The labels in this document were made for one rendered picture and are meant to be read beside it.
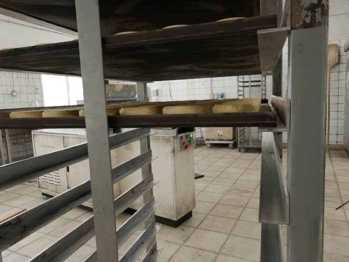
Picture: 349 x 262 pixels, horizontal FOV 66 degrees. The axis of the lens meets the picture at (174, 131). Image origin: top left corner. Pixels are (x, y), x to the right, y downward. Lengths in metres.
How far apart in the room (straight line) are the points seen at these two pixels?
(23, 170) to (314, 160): 0.45
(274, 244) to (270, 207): 0.12
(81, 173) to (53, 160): 2.41
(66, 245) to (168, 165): 1.79
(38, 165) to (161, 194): 2.01
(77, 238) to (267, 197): 0.46
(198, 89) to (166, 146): 4.34
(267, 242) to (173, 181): 1.97
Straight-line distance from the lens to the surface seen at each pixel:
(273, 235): 0.46
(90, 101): 0.33
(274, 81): 0.88
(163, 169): 2.41
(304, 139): 0.27
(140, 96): 0.97
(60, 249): 0.65
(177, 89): 6.79
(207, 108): 0.38
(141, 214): 0.96
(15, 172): 0.53
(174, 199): 2.43
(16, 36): 5.93
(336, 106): 6.13
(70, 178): 3.18
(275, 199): 0.35
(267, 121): 0.28
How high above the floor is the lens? 1.16
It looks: 7 degrees down
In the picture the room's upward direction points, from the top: 3 degrees counter-clockwise
